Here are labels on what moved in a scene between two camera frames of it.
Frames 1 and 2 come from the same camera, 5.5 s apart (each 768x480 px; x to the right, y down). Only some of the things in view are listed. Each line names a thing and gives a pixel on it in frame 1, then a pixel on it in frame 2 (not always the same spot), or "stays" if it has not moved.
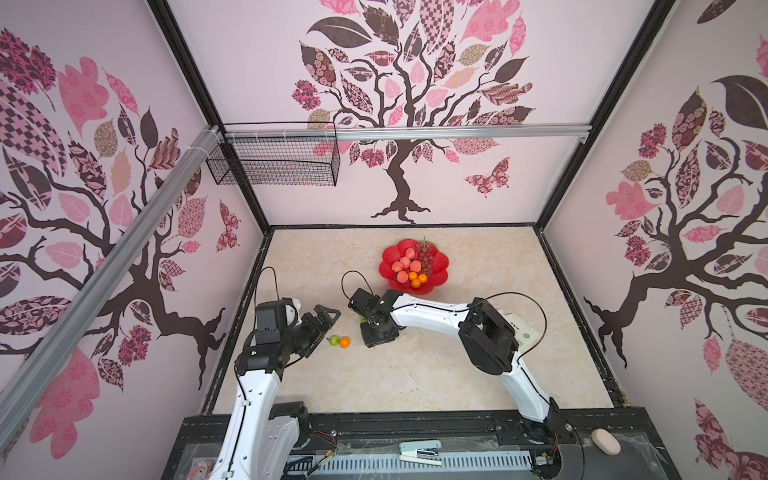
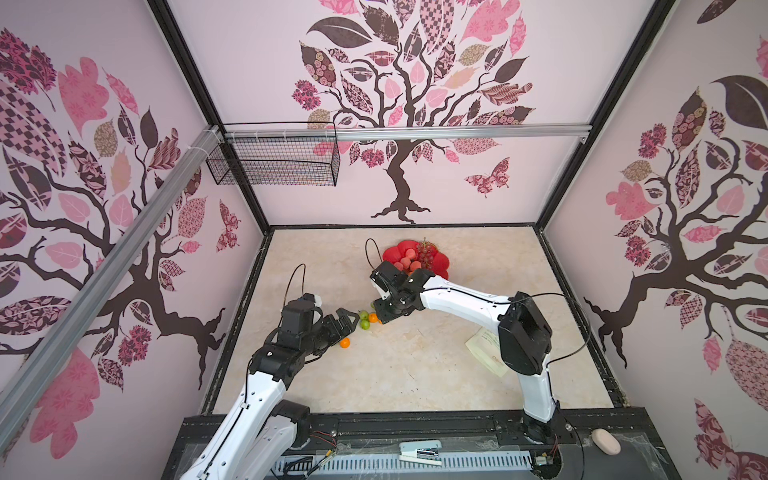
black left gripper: (315, 330) → (348, 328)
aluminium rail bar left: (107, 276) stays
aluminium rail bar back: (244, 133) stays
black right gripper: (369, 342) → (381, 312)
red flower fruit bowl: (394, 254) stays
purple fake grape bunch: (425, 251) stays
